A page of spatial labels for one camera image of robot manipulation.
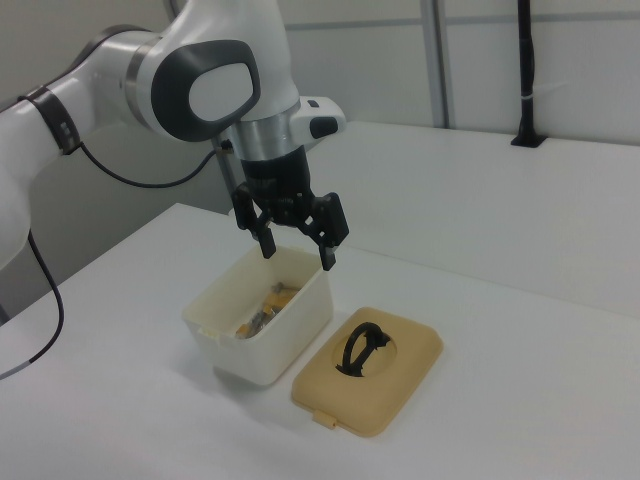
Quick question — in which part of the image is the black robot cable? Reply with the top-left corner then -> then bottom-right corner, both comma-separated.
0,139 -> 234,380

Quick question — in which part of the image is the black cable strap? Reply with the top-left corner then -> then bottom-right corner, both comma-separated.
19,85 -> 84,155

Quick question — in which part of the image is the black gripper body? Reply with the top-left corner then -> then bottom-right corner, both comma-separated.
239,147 -> 322,229

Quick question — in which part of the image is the beige lid with black handle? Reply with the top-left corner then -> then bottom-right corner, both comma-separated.
291,305 -> 446,440

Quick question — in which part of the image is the grey partition post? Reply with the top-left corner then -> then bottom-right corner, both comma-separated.
422,0 -> 450,129

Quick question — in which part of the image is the black pole with base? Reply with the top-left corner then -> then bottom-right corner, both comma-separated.
509,0 -> 549,149

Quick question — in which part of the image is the white plastic tool case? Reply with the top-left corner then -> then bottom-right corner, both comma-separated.
180,245 -> 335,389

